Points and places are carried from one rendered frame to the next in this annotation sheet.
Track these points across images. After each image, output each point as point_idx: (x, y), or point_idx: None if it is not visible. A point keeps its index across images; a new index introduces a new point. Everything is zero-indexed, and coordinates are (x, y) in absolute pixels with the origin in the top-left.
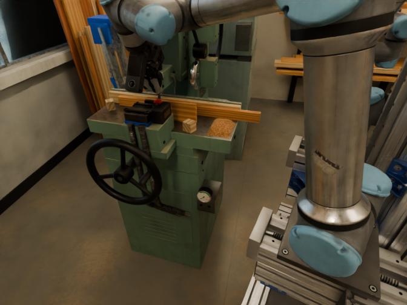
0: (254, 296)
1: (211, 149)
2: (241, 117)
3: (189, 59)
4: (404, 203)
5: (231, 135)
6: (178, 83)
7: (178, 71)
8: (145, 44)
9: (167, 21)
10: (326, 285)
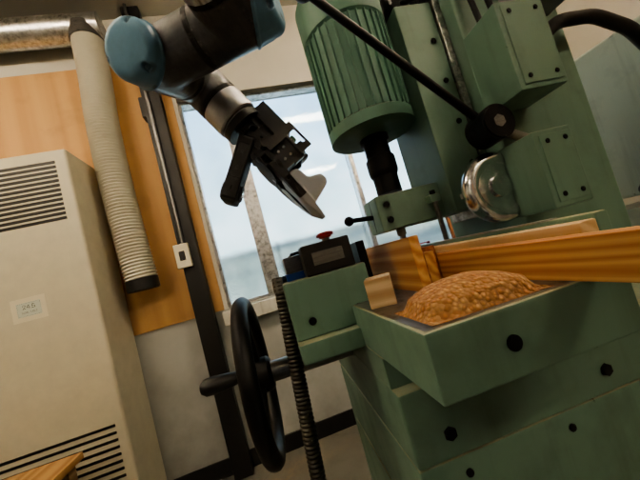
0: None
1: (404, 370)
2: (587, 264)
3: None
4: None
5: (453, 321)
6: (489, 226)
7: (447, 190)
8: (232, 120)
9: (123, 31)
10: None
